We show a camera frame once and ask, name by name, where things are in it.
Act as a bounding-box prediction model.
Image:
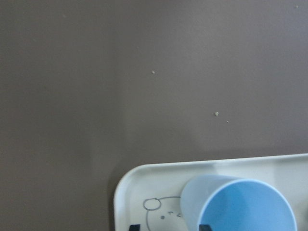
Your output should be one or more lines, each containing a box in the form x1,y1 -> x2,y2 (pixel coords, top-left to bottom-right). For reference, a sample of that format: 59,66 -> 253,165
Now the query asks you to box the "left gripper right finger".
199,224 -> 212,231

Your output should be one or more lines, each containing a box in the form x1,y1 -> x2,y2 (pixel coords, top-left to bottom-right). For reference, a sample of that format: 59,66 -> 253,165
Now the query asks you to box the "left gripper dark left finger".
129,224 -> 141,231

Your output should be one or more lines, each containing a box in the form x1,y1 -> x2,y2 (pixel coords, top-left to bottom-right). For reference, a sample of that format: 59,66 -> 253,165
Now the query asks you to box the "blue plastic cup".
180,174 -> 297,231

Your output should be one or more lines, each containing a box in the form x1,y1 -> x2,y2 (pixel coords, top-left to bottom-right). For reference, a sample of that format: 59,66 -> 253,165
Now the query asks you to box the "cream rabbit tray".
114,154 -> 308,231

